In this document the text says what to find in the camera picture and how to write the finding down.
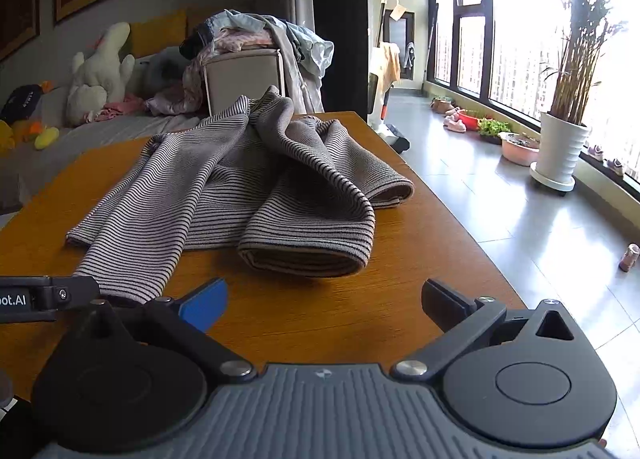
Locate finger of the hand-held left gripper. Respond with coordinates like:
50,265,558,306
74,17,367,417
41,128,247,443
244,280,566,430
33,277,101,312

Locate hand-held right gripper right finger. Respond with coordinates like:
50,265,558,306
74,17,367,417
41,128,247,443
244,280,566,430
392,278,587,382

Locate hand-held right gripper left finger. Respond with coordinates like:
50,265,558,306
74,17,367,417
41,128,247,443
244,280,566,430
75,278,256,384

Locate striped knit sweater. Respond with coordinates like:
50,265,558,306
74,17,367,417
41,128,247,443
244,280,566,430
65,85,416,307

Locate pile of clothes on armrest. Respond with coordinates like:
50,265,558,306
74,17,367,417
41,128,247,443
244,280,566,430
210,9,335,90

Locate grey sofa blanket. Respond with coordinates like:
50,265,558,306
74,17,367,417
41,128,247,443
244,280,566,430
0,89,211,215

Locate yellow plush duck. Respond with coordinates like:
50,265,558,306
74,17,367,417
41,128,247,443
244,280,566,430
0,80,61,156

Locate pink basin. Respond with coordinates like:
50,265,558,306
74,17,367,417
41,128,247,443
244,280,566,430
500,132,542,167

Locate green plant tray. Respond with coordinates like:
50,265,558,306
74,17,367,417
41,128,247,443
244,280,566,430
477,118,513,145

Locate white floor washer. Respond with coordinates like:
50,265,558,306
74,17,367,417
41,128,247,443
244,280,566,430
367,0,411,154

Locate small brown boot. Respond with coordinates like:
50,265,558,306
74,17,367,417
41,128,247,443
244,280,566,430
618,244,640,272

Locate pink cloth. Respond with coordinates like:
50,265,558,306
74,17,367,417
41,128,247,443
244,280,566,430
87,94,151,122

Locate bamboo plant in white pot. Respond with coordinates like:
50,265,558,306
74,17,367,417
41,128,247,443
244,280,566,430
530,0,640,196

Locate black cap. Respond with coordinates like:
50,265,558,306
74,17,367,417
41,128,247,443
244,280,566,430
0,84,43,122

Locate quilted pale pink jacket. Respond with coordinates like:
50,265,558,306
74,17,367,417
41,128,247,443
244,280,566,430
145,46,211,116

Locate white plush rabbit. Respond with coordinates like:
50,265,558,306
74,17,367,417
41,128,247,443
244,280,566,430
66,22,136,127

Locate beige sofa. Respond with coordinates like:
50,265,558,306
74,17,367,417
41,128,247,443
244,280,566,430
0,9,326,215

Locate grey cushion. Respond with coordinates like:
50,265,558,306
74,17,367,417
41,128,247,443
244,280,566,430
135,46,191,95

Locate yellow towel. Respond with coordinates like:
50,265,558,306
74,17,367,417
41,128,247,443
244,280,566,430
372,44,402,85

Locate dark denim garment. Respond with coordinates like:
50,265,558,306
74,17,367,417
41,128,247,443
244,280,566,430
179,22,216,60

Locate pink knit garment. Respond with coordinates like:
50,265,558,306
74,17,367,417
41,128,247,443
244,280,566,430
212,26,278,52

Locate yellow cushion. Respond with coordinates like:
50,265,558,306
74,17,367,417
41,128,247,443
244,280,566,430
127,9,188,60
187,6,223,37

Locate dark curtain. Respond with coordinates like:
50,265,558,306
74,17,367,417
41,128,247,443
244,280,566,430
310,0,371,120

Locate black window frame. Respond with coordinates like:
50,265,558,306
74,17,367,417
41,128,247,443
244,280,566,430
432,0,640,180

